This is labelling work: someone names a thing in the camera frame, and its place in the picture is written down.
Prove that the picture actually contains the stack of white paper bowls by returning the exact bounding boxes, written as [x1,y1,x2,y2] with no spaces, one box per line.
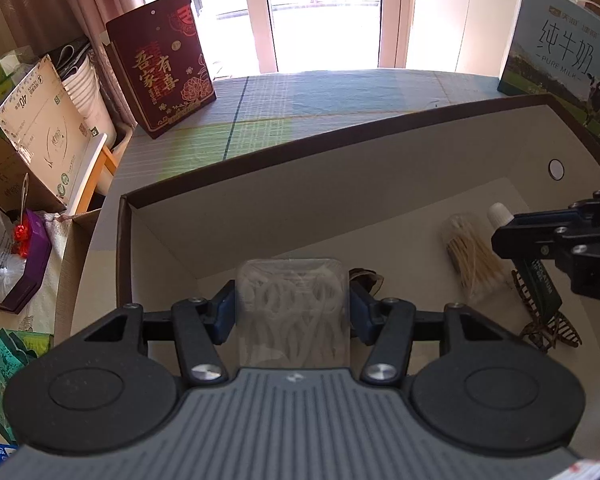
[57,40,118,146]

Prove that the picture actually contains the brown hair scrunchie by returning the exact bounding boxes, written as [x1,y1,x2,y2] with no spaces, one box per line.
[350,269,387,303]

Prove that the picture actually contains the purple box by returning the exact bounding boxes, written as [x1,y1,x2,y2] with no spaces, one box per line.
[0,210,53,316]

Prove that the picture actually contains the green tissue packs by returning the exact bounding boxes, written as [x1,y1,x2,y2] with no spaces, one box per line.
[0,52,26,106]

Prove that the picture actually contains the green patterned package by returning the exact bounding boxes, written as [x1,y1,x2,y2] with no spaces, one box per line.
[0,327,56,441]

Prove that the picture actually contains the brown cardboard storage box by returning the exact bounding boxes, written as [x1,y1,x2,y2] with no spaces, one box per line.
[116,92,600,461]

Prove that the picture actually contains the dark red gift box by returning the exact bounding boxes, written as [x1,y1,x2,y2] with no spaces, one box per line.
[105,0,217,140]

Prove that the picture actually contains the glass balcony door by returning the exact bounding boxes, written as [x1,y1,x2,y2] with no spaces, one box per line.
[150,0,476,78]

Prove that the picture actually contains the wooden stool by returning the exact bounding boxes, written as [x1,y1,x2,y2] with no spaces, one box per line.
[75,127,132,213]

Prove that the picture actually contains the bag of cotton swabs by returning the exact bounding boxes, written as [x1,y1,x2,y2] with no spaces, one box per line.
[440,212,513,306]

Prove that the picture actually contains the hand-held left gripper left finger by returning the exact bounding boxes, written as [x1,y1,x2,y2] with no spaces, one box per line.
[82,279,237,387]

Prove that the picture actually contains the clear box of floss picks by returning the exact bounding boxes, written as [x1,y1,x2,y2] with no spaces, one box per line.
[235,257,352,368]

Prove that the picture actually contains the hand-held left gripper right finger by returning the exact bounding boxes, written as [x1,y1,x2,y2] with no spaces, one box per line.
[349,285,523,387]

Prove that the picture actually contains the leopard print hair clip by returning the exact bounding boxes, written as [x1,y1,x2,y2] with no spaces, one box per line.
[510,270,583,353]

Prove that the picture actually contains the pink curtain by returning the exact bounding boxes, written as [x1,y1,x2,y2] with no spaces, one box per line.
[0,0,156,126]

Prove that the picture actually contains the white printed cardboard box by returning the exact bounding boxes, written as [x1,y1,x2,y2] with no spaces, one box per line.
[0,55,108,211]

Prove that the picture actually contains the green tube with white cap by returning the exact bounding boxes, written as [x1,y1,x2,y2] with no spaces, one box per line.
[487,202,563,318]

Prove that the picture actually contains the milk carton case with cow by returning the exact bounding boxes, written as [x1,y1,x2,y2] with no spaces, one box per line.
[497,0,600,163]

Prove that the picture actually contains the red tassel ornament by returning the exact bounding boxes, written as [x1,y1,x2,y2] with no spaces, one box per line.
[12,222,31,254]

